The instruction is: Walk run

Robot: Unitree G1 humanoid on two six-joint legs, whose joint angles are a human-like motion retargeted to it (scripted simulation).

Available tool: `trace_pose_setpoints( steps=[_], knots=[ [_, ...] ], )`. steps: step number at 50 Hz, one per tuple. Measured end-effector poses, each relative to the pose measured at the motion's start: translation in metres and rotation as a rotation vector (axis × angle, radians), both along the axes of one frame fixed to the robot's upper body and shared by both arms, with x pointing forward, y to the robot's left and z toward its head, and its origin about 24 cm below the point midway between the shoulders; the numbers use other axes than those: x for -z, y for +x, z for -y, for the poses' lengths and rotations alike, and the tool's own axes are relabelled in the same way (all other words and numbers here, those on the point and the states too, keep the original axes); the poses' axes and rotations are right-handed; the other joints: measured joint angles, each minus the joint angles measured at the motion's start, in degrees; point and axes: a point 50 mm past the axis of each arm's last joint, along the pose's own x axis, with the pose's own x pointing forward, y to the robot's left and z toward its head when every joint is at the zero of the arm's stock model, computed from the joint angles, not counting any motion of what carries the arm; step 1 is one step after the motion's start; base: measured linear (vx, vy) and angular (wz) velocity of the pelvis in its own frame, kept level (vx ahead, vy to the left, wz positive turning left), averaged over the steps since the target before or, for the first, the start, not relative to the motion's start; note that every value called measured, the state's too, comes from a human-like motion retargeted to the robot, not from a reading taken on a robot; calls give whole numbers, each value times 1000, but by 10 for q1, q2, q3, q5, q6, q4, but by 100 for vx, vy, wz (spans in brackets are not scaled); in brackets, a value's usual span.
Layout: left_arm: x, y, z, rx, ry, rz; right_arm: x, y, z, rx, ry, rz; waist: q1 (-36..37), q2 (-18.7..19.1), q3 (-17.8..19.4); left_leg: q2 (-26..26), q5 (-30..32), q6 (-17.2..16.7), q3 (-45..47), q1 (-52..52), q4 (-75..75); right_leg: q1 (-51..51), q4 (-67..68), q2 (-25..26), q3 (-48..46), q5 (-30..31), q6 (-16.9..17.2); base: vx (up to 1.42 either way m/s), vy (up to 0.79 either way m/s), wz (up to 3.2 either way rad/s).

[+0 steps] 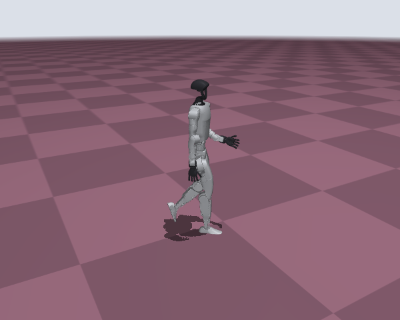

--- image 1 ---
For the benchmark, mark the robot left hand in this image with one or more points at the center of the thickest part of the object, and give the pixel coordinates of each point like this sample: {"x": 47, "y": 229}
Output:
{"x": 230, "y": 141}

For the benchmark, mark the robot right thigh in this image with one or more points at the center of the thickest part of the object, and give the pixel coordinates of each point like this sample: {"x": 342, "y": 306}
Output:
{"x": 206, "y": 176}

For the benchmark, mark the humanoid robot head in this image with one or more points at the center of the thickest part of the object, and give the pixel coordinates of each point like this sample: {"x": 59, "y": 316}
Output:
{"x": 200, "y": 86}

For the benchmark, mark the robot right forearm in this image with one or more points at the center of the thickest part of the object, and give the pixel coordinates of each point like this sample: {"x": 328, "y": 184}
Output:
{"x": 192, "y": 151}

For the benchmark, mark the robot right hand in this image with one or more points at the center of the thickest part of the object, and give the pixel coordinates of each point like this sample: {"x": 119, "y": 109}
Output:
{"x": 193, "y": 172}

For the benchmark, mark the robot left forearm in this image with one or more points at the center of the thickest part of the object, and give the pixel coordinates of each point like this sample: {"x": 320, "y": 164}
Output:
{"x": 215, "y": 137}

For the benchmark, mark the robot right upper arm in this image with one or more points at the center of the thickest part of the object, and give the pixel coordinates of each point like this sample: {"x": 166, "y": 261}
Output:
{"x": 193, "y": 117}

